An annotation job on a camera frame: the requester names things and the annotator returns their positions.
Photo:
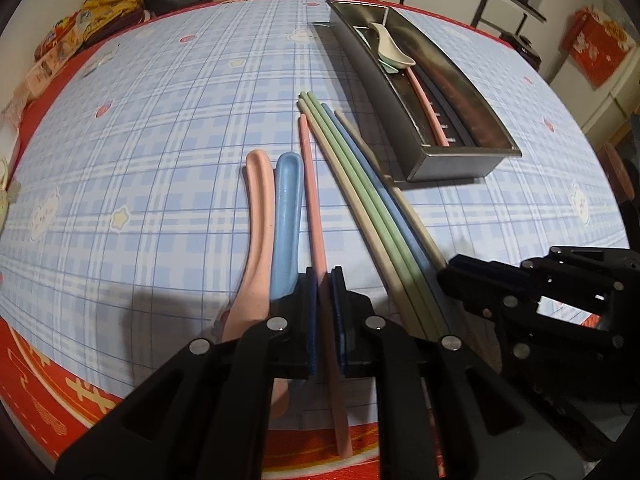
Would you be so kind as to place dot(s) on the blue spoon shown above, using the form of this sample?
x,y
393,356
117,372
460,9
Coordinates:
x,y
287,220

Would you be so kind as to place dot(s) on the beige chopstick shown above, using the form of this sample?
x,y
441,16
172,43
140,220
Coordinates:
x,y
380,170
340,180

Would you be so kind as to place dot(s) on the red orange snack bag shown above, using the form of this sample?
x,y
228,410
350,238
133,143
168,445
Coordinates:
x,y
60,35

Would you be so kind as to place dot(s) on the perforated steel utensil tray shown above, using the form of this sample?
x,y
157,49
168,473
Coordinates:
x,y
465,165

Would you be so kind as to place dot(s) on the green chopstick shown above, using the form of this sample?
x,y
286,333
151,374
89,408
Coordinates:
x,y
350,175
357,170

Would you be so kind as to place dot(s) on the red printed cloth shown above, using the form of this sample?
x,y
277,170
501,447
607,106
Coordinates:
x,y
600,47

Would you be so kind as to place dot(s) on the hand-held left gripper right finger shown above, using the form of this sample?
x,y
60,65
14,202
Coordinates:
x,y
337,330

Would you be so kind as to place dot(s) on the teal spoon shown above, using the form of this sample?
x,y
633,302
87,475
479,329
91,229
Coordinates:
x,y
387,66

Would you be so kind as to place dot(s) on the pink chopstick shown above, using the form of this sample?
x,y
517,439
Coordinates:
x,y
430,115
312,200

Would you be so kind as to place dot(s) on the brown rice cooker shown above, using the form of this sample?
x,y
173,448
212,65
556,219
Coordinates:
x,y
522,50

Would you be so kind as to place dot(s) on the yellow and maroon clothes pile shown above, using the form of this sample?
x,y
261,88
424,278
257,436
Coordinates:
x,y
115,5

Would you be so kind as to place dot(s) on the pink spoon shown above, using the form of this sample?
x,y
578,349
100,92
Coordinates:
x,y
255,240

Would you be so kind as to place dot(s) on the cream refrigerator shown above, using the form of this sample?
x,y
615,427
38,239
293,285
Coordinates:
x,y
620,95

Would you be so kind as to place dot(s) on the beige spoon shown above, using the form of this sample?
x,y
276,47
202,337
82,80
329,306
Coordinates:
x,y
395,52

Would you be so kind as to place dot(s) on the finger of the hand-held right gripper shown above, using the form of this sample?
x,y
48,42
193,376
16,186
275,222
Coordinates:
x,y
490,272
480,300

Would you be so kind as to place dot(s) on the black metal rack frame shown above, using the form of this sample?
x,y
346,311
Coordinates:
x,y
480,10

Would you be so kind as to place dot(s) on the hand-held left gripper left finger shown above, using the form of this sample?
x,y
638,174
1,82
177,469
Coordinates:
x,y
312,320

